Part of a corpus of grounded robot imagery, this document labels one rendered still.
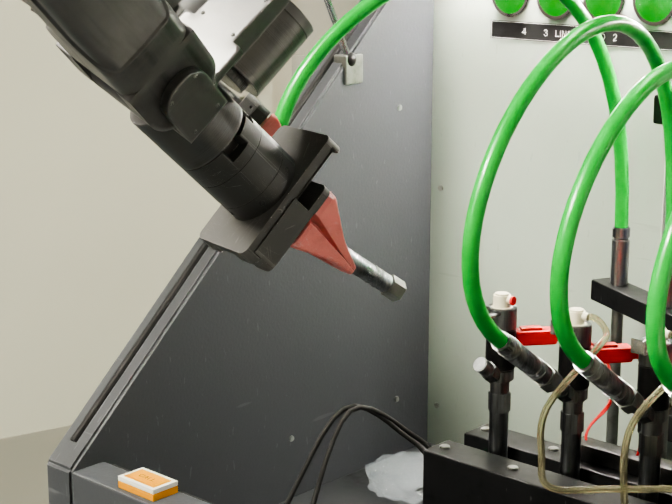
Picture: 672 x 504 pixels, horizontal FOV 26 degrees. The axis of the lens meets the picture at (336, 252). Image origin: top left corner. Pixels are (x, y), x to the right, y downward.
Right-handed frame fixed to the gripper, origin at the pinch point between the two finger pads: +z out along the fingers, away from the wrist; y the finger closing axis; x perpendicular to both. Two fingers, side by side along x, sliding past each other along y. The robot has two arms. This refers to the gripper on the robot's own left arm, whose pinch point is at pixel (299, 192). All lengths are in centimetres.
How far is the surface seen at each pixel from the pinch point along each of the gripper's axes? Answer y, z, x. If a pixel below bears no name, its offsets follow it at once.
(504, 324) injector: -0.6, 21.9, -3.2
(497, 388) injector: 1.4, 25.7, 1.4
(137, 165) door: 227, -18, -2
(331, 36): -1.9, -6.9, -12.1
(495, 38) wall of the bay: 29.8, 7.5, -30.6
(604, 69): 7.1, 15.1, -29.3
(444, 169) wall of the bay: 38.5, 13.9, -17.3
